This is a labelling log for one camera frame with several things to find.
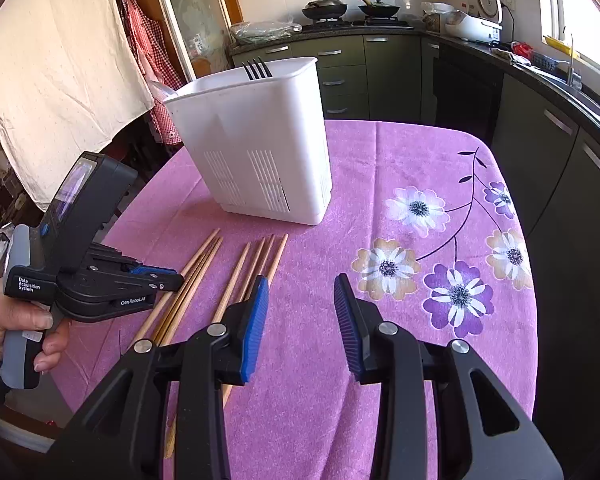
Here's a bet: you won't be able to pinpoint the black wok with lid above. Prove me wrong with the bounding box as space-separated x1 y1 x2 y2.
301 0 348 21

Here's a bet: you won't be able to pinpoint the steel faucet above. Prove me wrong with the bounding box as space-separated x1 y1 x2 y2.
566 32 584 89

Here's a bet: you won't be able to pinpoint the window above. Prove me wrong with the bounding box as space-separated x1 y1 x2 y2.
535 0 600 86

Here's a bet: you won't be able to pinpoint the red checked apron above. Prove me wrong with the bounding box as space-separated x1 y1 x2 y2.
115 0 186 147

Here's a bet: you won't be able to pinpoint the person's left hand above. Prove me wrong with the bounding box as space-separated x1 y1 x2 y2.
0 275 72 374

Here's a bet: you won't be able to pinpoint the white plastic utensil holder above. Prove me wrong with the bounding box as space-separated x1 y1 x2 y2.
162 56 333 226

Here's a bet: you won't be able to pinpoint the dark kitchen countertop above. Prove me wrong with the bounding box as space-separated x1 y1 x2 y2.
228 22 600 143

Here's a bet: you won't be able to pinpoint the bunch of wooden chopsticks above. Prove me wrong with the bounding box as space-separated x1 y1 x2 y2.
130 228 290 461

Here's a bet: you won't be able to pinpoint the cream hanging cloth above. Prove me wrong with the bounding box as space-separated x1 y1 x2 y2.
0 0 156 213

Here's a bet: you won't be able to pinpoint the gas stove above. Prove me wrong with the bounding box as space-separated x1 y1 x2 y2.
302 16 415 30

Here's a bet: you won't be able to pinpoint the white rice cooker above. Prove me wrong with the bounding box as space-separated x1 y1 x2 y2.
445 0 505 42

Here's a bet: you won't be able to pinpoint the plastic bag of greens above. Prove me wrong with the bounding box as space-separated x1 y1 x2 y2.
228 20 303 45

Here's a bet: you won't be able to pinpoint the steel sink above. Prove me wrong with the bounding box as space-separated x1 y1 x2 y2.
525 60 600 131

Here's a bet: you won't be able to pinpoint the clear plastic container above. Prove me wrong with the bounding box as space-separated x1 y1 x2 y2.
420 1 456 32

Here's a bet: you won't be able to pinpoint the black fork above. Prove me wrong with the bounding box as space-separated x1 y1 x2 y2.
242 57 274 81

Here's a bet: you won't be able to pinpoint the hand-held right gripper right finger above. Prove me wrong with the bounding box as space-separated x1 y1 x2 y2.
333 274 566 480

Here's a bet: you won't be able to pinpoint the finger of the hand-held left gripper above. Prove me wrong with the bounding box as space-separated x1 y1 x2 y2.
86 243 185 295

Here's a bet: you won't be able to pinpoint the green lower kitchen cabinets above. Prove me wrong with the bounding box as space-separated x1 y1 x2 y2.
230 30 600 361

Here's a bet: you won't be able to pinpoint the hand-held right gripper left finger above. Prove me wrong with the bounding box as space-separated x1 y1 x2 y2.
55 276 271 480

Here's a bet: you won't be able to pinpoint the glass sliding door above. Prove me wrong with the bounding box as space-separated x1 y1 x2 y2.
147 0 233 91

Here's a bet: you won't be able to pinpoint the pink floral tablecloth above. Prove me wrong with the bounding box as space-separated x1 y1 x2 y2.
50 119 538 480

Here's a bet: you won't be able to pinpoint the white spoon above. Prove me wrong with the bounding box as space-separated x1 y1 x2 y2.
147 80 181 103

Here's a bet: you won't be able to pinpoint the black wok with wooden handle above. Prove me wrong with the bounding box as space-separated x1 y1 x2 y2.
357 0 402 18

